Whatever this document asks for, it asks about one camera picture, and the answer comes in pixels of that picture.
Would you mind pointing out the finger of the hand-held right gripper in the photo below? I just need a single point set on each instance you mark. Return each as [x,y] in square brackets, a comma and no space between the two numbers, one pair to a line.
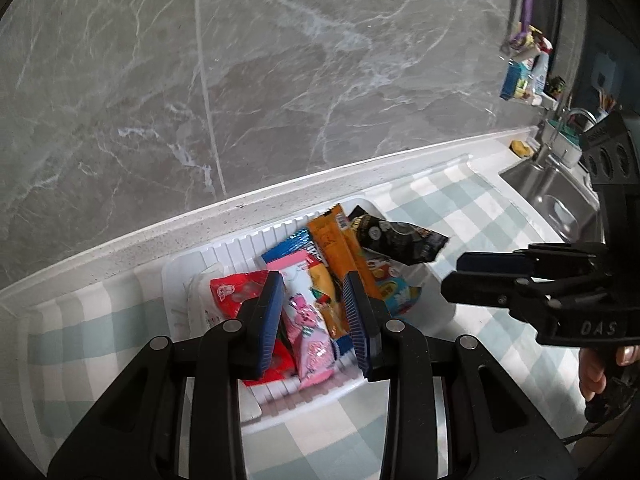
[475,290]
[490,262]

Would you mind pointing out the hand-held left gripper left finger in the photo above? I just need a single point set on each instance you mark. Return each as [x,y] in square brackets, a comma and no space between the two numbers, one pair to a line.
[267,320]

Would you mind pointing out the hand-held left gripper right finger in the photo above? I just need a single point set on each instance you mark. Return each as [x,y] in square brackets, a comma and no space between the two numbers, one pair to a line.
[360,325]

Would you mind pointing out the red snack packet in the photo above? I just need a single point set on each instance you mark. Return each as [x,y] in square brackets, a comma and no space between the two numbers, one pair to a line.
[235,290]

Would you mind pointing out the blue biscuit snack packet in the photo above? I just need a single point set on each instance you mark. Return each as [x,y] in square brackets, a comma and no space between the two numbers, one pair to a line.
[322,300]

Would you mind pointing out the light blue large snack packet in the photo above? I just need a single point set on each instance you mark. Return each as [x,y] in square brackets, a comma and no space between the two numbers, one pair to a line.
[400,300]

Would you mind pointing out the pink cartoon snack packet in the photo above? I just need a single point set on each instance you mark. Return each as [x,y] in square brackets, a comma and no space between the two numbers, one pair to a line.
[310,345]

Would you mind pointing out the white snack packet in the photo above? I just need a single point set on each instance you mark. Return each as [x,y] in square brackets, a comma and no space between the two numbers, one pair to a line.
[200,305]

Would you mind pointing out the white plastic tray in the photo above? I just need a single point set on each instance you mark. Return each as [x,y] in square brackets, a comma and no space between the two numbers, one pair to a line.
[225,255]

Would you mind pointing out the pink blue-edged snack packet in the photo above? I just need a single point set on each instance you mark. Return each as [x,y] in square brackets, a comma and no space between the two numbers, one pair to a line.
[292,245]

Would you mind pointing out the black snack packet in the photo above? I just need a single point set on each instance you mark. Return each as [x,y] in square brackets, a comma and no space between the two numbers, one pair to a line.
[400,240]

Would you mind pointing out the orange long snack packet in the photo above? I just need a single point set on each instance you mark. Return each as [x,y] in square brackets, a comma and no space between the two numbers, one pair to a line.
[330,240]

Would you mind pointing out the person's right hand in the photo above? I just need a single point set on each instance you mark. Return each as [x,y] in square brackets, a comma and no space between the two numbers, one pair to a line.
[592,372]

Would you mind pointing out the green white checkered cloth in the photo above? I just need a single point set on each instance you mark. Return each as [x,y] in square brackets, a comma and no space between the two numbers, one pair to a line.
[490,330]

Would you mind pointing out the steel sink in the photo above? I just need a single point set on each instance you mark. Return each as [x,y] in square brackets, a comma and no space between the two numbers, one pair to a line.
[550,210]

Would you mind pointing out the yellow sponge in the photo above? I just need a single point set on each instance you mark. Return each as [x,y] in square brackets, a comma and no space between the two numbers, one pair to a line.
[520,147]

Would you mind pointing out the steel faucet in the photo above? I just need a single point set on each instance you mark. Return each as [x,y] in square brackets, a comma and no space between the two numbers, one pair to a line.
[542,135]

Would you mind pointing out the green sink caddy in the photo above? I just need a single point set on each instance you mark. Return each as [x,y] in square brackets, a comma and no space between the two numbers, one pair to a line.
[567,140]

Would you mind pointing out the white spray bottle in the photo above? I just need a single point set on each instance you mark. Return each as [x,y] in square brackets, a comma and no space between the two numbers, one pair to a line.
[540,70]

